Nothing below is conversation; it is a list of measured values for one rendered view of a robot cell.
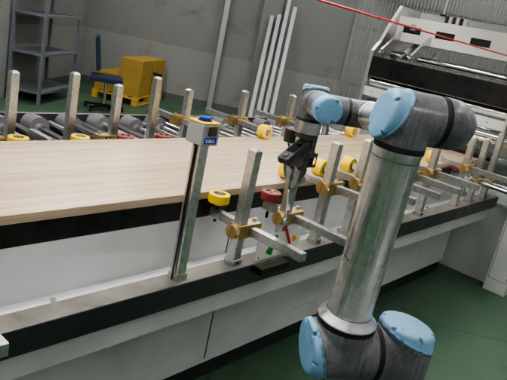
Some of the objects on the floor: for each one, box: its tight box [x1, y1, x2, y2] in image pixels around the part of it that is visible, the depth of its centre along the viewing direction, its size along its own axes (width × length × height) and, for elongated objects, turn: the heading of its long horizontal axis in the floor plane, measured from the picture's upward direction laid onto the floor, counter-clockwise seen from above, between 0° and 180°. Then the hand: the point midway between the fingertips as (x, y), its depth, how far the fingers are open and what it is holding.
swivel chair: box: [83, 35, 123, 112], centre depth 756 cm, size 56×53×95 cm
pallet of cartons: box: [91, 56, 166, 107], centre depth 889 cm, size 81×113×66 cm
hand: (289, 188), depth 199 cm, fingers closed
